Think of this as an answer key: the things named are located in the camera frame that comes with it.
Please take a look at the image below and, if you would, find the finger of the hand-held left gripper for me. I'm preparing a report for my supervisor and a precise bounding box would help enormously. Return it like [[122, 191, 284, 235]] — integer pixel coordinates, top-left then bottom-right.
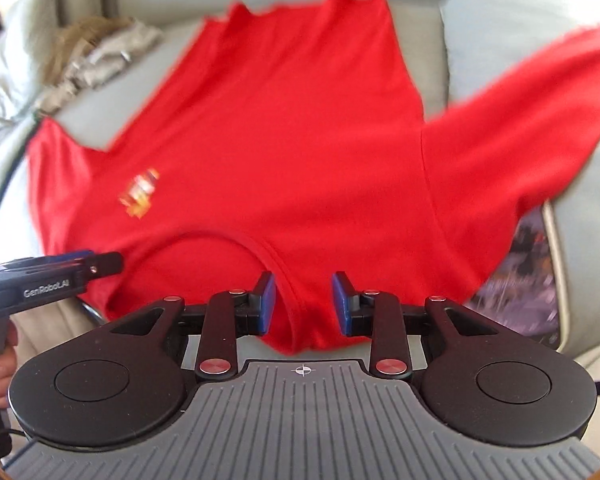
[[45, 249, 125, 279]]

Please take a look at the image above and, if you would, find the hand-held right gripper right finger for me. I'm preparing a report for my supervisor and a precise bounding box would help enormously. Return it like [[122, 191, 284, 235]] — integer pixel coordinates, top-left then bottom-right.
[[331, 271, 497, 380]]

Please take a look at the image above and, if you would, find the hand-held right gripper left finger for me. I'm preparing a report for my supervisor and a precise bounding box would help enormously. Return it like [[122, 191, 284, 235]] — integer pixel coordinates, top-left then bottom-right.
[[110, 271, 278, 381]]

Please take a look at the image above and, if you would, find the red t-shirt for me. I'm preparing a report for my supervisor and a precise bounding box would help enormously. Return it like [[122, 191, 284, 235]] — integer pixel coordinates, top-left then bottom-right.
[[26, 0, 600, 356]]

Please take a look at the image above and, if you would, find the tablet in beige case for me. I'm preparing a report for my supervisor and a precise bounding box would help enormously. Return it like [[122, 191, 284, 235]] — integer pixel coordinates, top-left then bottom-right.
[[467, 202, 567, 353]]

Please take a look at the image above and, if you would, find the off-white crumpled cloth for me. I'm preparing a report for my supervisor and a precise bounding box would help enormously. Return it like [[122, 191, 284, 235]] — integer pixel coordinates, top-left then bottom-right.
[[35, 22, 164, 113]]

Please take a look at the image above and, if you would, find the tan crumpled cloth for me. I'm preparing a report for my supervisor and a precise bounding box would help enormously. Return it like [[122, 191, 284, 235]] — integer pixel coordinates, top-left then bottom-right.
[[55, 16, 137, 77]]

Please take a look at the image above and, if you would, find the small grey pillow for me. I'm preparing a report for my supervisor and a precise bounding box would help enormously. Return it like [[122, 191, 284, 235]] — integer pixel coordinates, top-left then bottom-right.
[[0, 0, 65, 111]]

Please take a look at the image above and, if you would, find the grey sofa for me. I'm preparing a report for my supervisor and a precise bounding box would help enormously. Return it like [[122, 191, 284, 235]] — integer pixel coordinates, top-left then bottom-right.
[[0, 0, 600, 376]]

